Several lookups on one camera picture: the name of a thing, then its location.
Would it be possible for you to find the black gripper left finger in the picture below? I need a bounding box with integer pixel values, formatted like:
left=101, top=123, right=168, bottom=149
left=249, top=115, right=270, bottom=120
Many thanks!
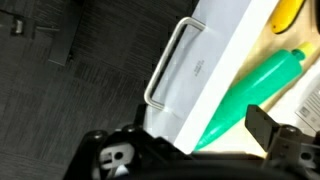
left=134, top=103, right=148, bottom=129

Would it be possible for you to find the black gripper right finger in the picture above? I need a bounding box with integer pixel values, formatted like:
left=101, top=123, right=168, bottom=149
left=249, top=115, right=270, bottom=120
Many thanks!
left=244, top=104, right=288, bottom=153

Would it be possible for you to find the white drawer steel handle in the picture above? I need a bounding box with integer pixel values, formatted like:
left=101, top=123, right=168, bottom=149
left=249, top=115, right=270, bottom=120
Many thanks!
left=143, top=0, right=320, bottom=158

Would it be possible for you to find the yellow black spring clamp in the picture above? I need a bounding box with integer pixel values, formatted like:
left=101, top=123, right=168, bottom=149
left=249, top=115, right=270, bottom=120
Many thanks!
left=269, top=0, right=306, bottom=35

